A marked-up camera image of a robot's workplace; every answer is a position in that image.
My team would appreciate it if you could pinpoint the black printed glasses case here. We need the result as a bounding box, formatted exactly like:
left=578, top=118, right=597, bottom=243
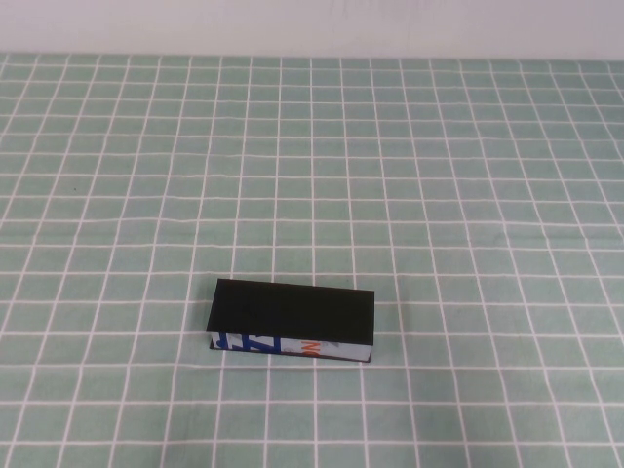
left=206, top=278, right=377, bottom=365

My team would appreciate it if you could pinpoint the green checked tablecloth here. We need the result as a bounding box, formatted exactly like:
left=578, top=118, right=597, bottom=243
left=0, top=52, right=624, bottom=468

